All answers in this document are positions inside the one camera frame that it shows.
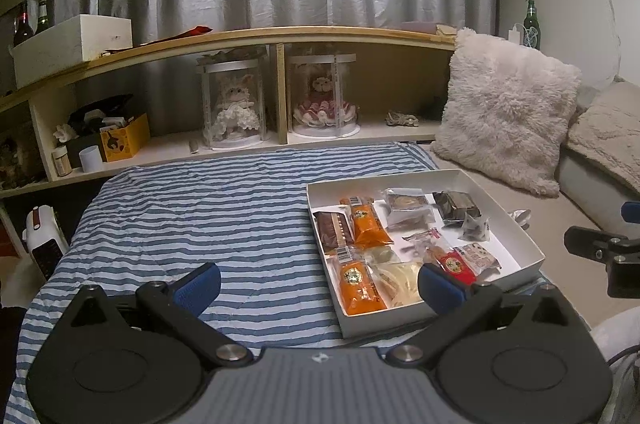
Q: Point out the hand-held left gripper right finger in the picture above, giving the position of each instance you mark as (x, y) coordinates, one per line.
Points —
(441, 289)

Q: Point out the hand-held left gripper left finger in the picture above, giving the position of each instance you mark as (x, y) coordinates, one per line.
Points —
(199, 291)

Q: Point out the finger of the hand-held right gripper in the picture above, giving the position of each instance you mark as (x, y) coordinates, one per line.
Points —
(631, 210)
(590, 238)

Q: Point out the red snack packet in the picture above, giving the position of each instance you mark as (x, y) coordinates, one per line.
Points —
(455, 269)

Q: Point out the cream gold-patterned snack packet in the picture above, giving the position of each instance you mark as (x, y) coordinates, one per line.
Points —
(397, 284)

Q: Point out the white spotted snack packet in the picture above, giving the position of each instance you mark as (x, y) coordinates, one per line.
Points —
(480, 256)

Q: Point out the white shallow cardboard box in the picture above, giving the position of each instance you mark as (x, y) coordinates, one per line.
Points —
(380, 326)

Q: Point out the orange snack packet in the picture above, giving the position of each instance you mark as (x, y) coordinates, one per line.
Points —
(357, 286)
(367, 224)

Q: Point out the black snack packet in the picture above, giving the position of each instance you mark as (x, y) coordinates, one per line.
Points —
(455, 204)

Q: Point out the grey white snack packet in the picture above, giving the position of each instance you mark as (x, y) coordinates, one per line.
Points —
(407, 206)

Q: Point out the brown snack packet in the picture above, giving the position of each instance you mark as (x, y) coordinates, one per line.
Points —
(334, 231)

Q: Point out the beige bed sheet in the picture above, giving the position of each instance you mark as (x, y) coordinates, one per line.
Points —
(565, 224)

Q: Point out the white bed cushion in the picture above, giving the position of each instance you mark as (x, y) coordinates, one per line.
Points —
(585, 184)

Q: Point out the crumpled silver wrapper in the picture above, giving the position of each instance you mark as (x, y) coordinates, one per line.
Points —
(520, 216)

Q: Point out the blue white striped blanket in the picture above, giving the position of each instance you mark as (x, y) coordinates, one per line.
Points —
(200, 214)

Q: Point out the beige fleece blanket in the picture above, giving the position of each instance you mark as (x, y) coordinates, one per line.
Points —
(610, 129)

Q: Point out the fluffy cream pillow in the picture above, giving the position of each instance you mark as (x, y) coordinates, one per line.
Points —
(505, 114)

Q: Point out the white electric heater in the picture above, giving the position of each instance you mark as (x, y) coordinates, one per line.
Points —
(42, 244)

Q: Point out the yellow cardboard box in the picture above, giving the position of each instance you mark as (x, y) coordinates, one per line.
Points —
(125, 139)

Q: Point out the white cup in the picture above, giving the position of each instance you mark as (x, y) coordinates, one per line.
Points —
(91, 159)

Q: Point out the small grey ornament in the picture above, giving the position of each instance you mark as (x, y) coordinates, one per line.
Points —
(402, 119)

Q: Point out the dark tissue box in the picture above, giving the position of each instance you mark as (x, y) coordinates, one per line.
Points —
(82, 143)

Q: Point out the small lidded jar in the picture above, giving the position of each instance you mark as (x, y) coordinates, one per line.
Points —
(61, 161)

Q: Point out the white-dress doll in clear case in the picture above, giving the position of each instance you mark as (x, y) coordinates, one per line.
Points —
(232, 104)

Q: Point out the white paper tissue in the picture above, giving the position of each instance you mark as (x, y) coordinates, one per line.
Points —
(64, 133)

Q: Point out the green glass bottle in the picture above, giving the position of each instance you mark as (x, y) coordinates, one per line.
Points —
(44, 21)
(532, 26)

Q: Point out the black bag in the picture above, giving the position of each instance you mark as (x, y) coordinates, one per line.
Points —
(100, 106)

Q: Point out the white charger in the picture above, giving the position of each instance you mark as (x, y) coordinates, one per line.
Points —
(514, 35)

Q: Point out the red-dress doll in clear case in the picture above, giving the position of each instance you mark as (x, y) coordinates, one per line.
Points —
(322, 99)

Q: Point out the framed picture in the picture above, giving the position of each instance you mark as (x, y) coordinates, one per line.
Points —
(15, 154)

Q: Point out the flat red item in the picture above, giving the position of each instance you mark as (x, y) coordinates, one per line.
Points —
(187, 34)

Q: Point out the wooden shelf unit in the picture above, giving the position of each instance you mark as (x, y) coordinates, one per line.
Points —
(250, 35)

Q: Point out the flat pink item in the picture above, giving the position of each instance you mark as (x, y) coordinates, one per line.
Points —
(420, 25)

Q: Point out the white storage box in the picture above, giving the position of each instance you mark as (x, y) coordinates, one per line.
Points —
(65, 49)

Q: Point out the brown glass bottle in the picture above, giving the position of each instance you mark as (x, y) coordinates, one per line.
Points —
(22, 31)

